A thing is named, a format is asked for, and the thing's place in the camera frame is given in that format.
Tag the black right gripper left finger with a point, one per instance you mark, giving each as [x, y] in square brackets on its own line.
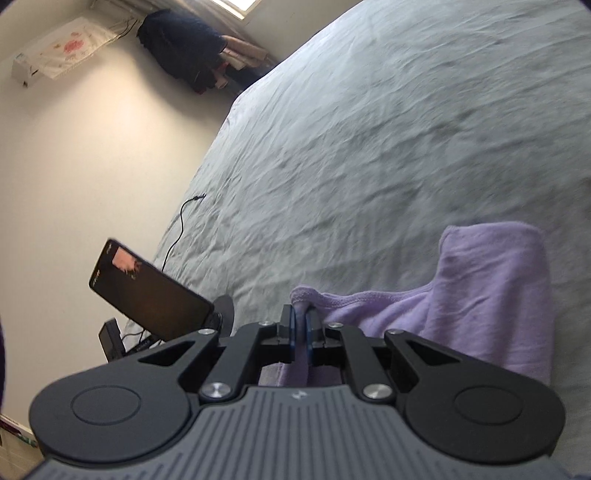
[139, 406]

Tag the purple garment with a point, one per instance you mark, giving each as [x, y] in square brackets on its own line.
[490, 299]

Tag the grey bed sheet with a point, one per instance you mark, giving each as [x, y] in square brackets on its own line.
[342, 168]

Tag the dark hanging clothes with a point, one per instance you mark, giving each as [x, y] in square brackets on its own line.
[184, 46]

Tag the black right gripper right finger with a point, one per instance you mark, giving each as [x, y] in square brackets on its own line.
[464, 407]

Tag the black phone stand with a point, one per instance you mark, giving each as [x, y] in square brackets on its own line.
[116, 346]

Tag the black smartphone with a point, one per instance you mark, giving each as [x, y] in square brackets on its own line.
[144, 294]

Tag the pink hanging garment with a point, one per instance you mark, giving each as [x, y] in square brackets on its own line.
[243, 63]

